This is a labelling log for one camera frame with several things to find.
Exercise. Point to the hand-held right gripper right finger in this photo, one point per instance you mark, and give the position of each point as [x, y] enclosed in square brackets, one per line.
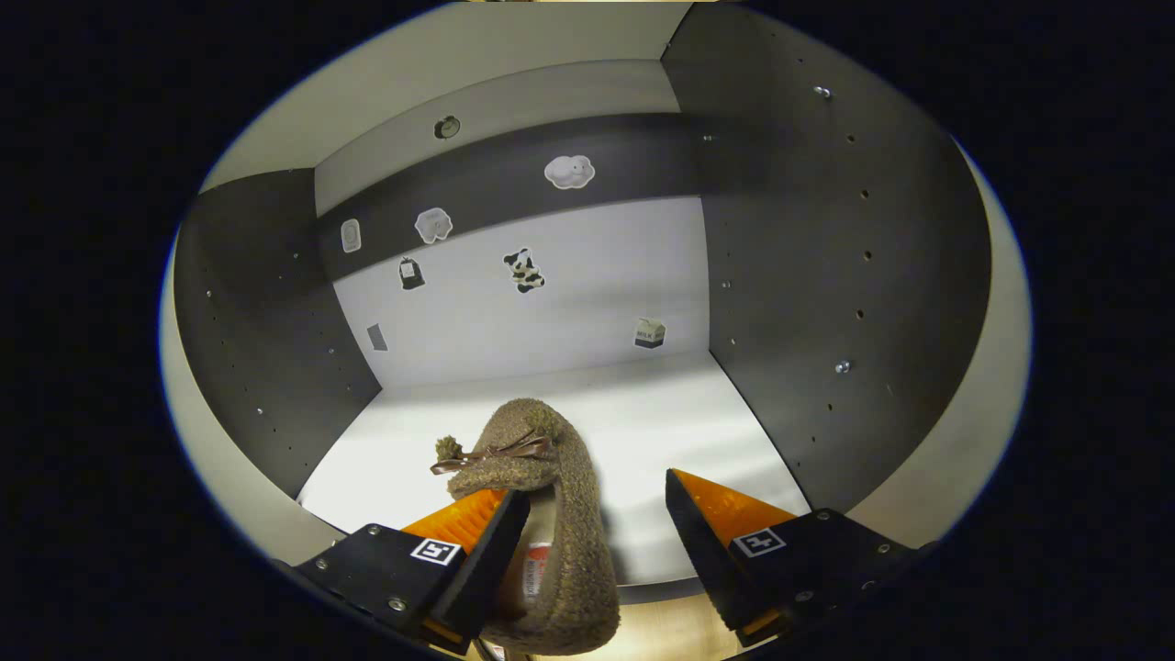
[702, 560]

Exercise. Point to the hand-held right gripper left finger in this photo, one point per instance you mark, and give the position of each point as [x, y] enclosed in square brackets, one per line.
[486, 569]

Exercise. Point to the brown fuzzy shoe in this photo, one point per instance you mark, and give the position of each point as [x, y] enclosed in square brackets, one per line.
[569, 477]

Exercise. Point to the white shoe cabinet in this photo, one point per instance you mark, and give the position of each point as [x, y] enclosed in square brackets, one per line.
[551, 303]

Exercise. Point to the white cabinet shelf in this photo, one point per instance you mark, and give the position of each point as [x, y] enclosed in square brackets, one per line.
[679, 422]
[413, 64]

